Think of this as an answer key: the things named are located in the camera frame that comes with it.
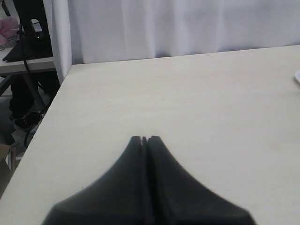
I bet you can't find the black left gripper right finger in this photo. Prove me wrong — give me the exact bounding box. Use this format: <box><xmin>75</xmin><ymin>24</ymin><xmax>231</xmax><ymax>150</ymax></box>
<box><xmin>147</xmin><ymin>136</ymin><xmax>256</xmax><ymax>225</ymax></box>

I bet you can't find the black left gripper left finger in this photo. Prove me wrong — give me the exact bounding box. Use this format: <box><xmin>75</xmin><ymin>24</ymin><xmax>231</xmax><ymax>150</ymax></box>
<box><xmin>43</xmin><ymin>136</ymin><xmax>150</xmax><ymax>225</ymax></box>

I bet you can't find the black and white shoe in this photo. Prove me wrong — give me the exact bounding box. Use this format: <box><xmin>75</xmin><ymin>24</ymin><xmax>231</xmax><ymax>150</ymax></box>
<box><xmin>14</xmin><ymin>111</ymin><xmax>45</xmax><ymax>132</ymax></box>

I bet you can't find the cardboard box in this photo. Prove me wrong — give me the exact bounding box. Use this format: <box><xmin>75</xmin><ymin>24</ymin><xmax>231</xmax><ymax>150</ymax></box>
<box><xmin>0</xmin><ymin>143</ymin><xmax>16</xmax><ymax>197</ymax></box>

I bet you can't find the grey side table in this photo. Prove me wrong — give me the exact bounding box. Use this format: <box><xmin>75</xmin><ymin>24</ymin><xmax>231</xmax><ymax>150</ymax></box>
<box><xmin>0</xmin><ymin>57</ymin><xmax>55</xmax><ymax>110</ymax></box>

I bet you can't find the white backdrop curtain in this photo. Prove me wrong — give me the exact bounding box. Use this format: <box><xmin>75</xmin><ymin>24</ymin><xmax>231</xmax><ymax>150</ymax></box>
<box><xmin>44</xmin><ymin>0</ymin><xmax>300</xmax><ymax>82</ymax></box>

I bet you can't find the white plastic tray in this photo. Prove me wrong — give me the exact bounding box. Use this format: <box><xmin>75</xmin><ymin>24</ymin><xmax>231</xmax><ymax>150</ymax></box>
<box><xmin>293</xmin><ymin>71</ymin><xmax>300</xmax><ymax>87</ymax></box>

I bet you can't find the black monitor stand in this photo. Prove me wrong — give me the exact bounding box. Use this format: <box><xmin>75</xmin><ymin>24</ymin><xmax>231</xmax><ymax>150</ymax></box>
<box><xmin>3</xmin><ymin>0</ymin><xmax>53</xmax><ymax>62</ymax></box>

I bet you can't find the pink plush toy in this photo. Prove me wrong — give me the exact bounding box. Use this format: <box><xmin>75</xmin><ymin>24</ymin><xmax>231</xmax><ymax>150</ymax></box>
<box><xmin>0</xmin><ymin>16</ymin><xmax>19</xmax><ymax>45</ymax></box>

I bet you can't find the black hanging cable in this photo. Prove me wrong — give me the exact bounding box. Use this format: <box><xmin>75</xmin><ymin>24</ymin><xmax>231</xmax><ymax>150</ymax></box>
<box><xmin>16</xmin><ymin>22</ymin><xmax>47</xmax><ymax>148</ymax></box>

